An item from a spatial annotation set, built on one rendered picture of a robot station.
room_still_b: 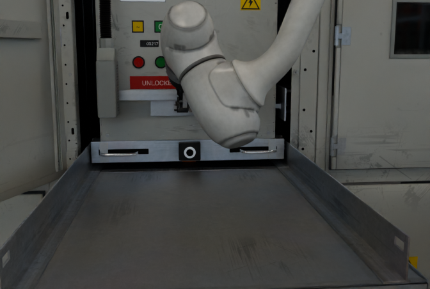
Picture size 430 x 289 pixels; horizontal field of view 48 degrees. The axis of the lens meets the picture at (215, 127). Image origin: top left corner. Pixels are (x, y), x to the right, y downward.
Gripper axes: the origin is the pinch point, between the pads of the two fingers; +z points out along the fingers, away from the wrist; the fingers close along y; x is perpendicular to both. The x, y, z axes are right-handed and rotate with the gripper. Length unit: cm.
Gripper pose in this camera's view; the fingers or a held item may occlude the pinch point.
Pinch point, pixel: (182, 105)
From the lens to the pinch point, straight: 127.2
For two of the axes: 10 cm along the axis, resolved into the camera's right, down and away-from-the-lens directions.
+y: 0.5, 9.3, -3.5
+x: 10.0, -0.1, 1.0
